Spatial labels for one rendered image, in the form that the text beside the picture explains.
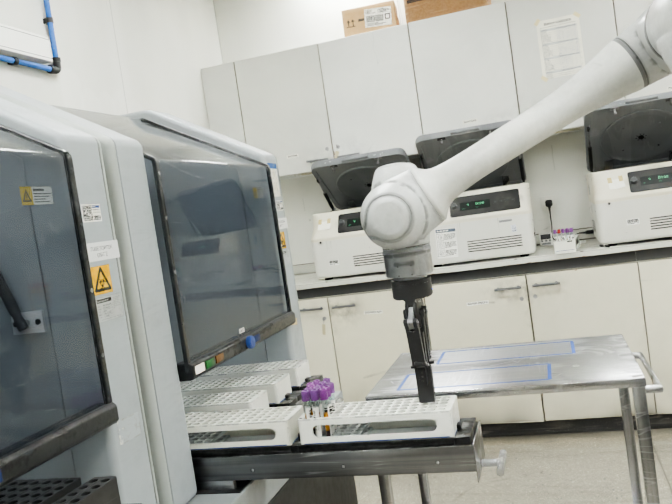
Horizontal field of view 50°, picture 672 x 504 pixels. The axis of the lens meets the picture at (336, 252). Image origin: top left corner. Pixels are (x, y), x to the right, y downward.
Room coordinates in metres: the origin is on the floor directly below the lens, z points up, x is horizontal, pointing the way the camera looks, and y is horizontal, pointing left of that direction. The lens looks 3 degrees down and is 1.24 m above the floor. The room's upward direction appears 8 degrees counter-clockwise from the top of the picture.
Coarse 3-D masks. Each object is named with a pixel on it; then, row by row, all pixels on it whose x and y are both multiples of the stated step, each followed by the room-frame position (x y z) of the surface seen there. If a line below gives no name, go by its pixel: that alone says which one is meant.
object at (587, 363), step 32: (448, 352) 1.97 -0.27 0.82; (480, 352) 1.91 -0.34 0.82; (512, 352) 1.85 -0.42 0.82; (544, 352) 1.80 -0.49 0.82; (576, 352) 1.75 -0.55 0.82; (608, 352) 1.71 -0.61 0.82; (640, 352) 1.80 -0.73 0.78; (384, 384) 1.72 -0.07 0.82; (416, 384) 1.67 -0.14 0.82; (448, 384) 1.63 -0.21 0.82; (480, 384) 1.59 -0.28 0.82; (512, 384) 1.55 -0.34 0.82; (544, 384) 1.51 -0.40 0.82; (576, 384) 1.49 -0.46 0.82; (608, 384) 1.48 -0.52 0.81; (640, 384) 1.46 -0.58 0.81; (640, 416) 1.46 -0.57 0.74; (640, 448) 1.47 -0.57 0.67; (384, 480) 1.62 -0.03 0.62; (640, 480) 1.86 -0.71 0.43
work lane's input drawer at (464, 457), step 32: (224, 448) 1.40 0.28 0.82; (256, 448) 1.38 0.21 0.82; (288, 448) 1.36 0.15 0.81; (320, 448) 1.34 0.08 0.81; (352, 448) 1.32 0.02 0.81; (384, 448) 1.30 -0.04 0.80; (416, 448) 1.28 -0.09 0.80; (448, 448) 1.26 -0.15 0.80; (480, 448) 1.33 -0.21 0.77; (224, 480) 1.39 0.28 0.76
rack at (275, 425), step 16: (192, 416) 1.51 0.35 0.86; (208, 416) 1.50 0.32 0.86; (224, 416) 1.46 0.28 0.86; (240, 416) 1.44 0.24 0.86; (256, 416) 1.43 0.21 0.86; (272, 416) 1.41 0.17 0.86; (288, 416) 1.39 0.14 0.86; (192, 432) 1.42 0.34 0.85; (208, 432) 1.50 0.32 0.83; (224, 432) 1.49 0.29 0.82; (240, 432) 1.50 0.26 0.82; (256, 432) 1.49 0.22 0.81; (272, 432) 1.48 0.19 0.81; (288, 432) 1.37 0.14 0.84; (192, 448) 1.43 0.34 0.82
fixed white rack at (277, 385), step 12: (180, 384) 1.85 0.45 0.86; (192, 384) 1.83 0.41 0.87; (204, 384) 1.81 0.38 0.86; (216, 384) 1.78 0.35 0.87; (228, 384) 1.76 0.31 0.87; (240, 384) 1.74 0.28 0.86; (252, 384) 1.72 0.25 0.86; (264, 384) 1.71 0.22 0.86; (276, 384) 1.70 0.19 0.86; (288, 384) 1.77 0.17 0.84; (276, 396) 1.70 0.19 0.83
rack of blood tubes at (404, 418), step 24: (336, 408) 1.40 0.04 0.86; (360, 408) 1.38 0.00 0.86; (384, 408) 1.35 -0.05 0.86; (408, 408) 1.32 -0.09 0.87; (432, 408) 1.30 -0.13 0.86; (456, 408) 1.34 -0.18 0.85; (312, 432) 1.35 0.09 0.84; (336, 432) 1.36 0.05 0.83; (360, 432) 1.34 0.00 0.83; (384, 432) 1.38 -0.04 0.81; (408, 432) 1.30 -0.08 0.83; (432, 432) 1.28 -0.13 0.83
